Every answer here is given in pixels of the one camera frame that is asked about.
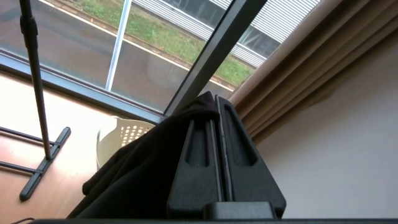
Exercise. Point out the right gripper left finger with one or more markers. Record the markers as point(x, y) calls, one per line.
point(189, 189)

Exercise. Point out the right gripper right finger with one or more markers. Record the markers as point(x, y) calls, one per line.
point(252, 186)

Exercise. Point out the black short-sleeved shirt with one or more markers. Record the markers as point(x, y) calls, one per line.
point(140, 180)

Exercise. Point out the white laundry basket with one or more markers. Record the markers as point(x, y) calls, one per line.
point(112, 143)

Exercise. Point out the black clothes rack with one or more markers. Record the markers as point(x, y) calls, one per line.
point(34, 77)

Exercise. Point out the window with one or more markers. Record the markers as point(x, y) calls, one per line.
point(155, 62)

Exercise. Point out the beige curtain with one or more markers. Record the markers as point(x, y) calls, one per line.
point(311, 62)

